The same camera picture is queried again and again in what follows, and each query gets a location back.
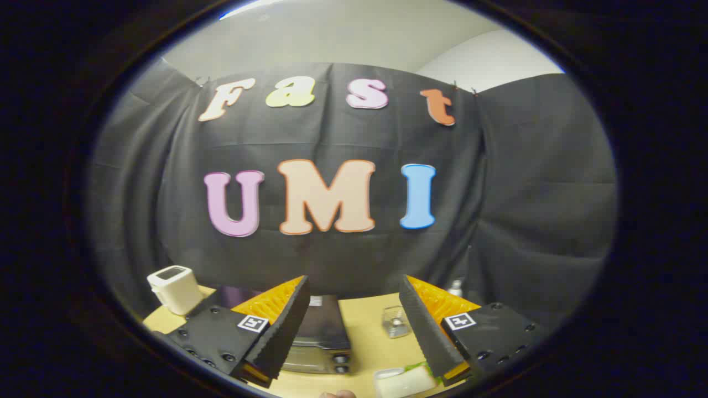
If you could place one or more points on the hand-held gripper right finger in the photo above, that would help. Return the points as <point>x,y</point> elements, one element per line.
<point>426,326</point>

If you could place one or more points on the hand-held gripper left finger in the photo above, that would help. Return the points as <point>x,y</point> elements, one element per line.
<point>287,326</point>

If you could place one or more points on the black toaster oven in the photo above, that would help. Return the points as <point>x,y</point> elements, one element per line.
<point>323,331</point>

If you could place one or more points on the lettuce sandwich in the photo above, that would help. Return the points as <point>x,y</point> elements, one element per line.
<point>414,381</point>

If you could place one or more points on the white bread toaster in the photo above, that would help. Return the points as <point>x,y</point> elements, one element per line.
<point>176,290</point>

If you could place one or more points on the white pink drink bottle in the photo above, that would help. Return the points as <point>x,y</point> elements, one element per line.
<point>455,288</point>

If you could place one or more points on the white rectangular dish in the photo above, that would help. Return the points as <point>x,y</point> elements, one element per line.
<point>381,380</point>

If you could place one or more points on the black backdrop cloth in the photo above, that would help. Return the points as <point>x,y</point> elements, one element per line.
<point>525,182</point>

